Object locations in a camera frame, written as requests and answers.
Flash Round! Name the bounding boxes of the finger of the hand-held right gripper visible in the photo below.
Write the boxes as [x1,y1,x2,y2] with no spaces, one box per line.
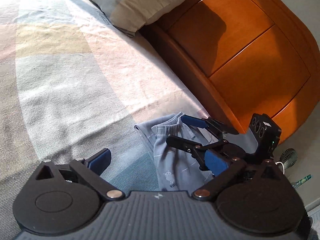
[180,115,239,135]
[166,135,247,172]

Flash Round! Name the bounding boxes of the large printed pillow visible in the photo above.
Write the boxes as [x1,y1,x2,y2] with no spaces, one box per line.
[70,0,212,38]

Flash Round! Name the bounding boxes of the small green fan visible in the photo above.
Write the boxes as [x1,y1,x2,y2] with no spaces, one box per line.
[279,149,299,169]

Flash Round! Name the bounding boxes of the wooden headboard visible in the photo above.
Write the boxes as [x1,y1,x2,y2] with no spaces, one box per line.
[139,0,318,147]

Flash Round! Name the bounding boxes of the grey pants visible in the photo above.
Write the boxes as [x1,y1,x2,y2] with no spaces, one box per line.
[134,112,260,192]

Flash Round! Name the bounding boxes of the patchwork bed sheet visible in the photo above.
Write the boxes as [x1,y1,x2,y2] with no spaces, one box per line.
[0,0,213,240]

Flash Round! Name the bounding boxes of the green tube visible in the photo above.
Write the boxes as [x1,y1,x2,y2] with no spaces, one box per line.
[291,174,312,187]

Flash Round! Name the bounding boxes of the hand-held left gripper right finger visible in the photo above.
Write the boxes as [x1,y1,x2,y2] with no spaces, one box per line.
[193,150,284,200]

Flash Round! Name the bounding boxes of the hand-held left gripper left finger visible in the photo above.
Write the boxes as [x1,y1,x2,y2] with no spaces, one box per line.
[35,148,125,200]

